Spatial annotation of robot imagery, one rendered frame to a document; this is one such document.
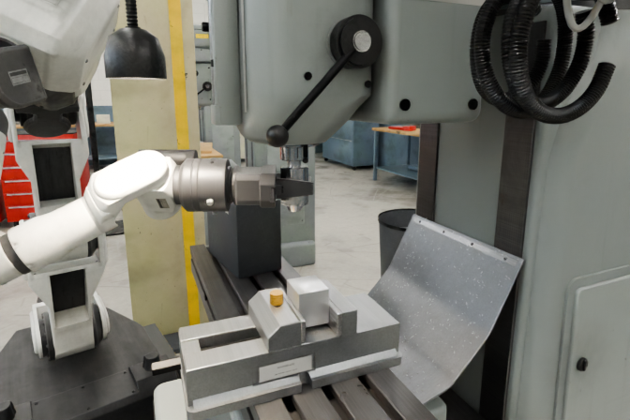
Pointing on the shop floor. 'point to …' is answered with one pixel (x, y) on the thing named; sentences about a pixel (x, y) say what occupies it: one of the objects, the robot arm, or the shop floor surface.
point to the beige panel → (182, 285)
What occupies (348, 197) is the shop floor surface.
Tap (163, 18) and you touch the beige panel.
